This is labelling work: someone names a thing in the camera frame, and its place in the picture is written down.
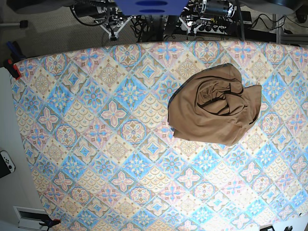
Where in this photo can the orange black clamp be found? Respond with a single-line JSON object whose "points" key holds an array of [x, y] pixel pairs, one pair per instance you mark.
{"points": [[49, 222]]}

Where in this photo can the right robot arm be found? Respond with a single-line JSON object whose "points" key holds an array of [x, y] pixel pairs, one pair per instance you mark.
{"points": [[103, 13]]}

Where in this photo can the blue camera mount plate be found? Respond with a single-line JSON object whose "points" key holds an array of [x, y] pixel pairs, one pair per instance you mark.
{"points": [[151, 7]]}

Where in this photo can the brown t-shirt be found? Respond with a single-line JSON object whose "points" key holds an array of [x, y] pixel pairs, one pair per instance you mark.
{"points": [[213, 106]]}

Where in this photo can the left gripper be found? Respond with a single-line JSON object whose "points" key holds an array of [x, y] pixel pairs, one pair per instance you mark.
{"points": [[193, 19]]}

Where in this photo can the red black clamp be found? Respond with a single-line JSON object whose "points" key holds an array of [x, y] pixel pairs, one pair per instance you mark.
{"points": [[12, 69]]}

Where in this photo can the blue clamp handle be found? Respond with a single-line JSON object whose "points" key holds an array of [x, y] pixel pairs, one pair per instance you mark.
{"points": [[16, 52]]}

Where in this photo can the patterned tile tablecloth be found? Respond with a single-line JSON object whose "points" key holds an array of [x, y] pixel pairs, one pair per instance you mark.
{"points": [[103, 158]]}

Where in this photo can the white power strip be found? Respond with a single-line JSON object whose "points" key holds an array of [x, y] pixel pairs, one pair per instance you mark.
{"points": [[204, 28]]}

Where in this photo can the white game controller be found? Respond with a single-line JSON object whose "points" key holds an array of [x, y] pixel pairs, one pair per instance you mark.
{"points": [[7, 161]]}

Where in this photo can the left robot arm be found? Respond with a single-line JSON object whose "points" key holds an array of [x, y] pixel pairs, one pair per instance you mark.
{"points": [[208, 16]]}

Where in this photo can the white wall vent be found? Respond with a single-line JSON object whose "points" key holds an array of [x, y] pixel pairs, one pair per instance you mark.
{"points": [[29, 219]]}

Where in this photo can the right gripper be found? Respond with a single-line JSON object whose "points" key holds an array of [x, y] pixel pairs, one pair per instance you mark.
{"points": [[112, 25]]}

